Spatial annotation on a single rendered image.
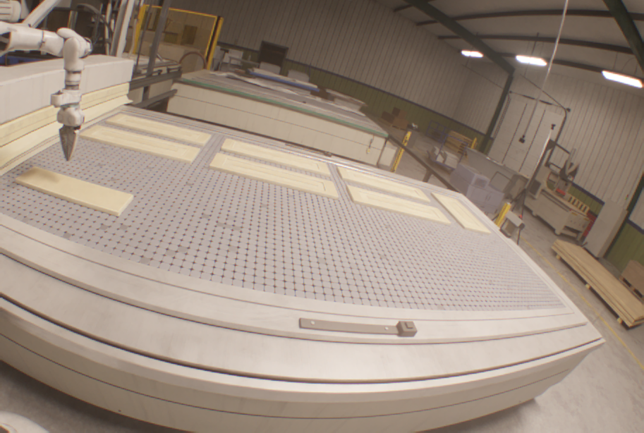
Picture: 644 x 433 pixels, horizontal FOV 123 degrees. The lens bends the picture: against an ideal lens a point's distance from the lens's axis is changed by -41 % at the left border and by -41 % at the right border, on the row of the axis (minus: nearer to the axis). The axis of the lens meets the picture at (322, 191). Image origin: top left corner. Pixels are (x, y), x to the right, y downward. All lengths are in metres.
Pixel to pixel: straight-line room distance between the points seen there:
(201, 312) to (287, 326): 0.21
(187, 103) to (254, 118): 1.07
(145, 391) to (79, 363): 0.21
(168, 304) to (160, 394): 0.32
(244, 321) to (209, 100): 4.10
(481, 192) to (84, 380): 5.22
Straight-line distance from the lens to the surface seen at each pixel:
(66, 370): 1.12
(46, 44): 1.06
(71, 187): 1.19
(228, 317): 0.76
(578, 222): 9.53
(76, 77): 1.05
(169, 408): 1.06
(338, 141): 4.74
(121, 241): 0.95
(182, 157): 1.49
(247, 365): 0.72
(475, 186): 5.13
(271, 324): 0.77
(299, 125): 4.59
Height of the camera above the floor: 1.45
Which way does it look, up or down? 22 degrees down
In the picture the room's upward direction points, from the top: 20 degrees clockwise
